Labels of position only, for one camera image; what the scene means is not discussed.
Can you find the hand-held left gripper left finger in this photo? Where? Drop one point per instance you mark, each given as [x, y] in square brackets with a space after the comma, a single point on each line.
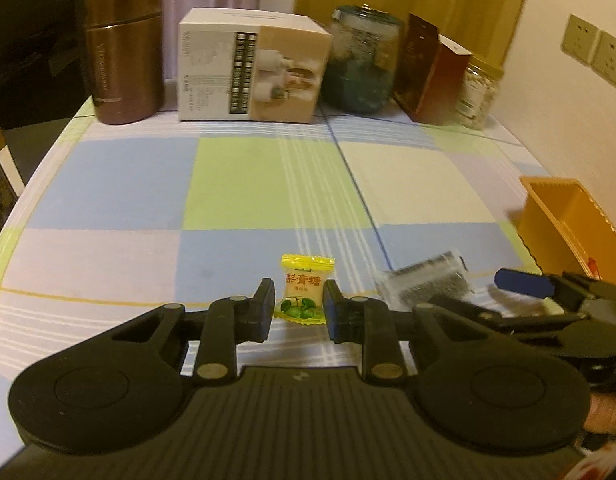
[262, 312]

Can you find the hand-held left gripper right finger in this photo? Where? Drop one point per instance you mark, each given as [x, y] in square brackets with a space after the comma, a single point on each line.
[332, 312]

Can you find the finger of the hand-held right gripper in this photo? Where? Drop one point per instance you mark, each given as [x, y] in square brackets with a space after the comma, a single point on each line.
[488, 316]
[523, 282]

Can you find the yellow candy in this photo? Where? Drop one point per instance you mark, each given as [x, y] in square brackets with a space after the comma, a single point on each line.
[303, 287]

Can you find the grey clear snack packet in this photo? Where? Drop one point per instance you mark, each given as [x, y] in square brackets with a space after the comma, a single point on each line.
[428, 280]

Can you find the orange plastic tray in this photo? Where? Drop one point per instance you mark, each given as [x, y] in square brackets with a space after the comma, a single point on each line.
[573, 220]

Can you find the person's right hand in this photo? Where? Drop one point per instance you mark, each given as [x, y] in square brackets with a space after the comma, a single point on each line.
[608, 412]

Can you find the checked tablecloth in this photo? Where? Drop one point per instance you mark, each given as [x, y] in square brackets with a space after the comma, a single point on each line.
[238, 185]

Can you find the clear plastic peanut jar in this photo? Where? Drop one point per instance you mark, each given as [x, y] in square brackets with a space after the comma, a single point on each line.
[480, 95]

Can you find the dark red open carton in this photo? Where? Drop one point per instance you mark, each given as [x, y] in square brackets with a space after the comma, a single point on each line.
[433, 85]

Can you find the white printed cardboard box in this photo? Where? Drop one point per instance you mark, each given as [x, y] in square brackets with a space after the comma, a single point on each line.
[213, 70]

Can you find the round green glass jar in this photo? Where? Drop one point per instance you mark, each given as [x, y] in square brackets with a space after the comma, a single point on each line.
[363, 65]

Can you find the brown metal thermos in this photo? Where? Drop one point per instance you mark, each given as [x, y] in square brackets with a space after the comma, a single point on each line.
[123, 55]

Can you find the black furniture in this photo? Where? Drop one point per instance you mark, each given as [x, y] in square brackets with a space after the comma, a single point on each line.
[38, 45]

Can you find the cream wall socket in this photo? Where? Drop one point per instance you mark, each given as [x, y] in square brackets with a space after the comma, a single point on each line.
[580, 37]
[612, 60]

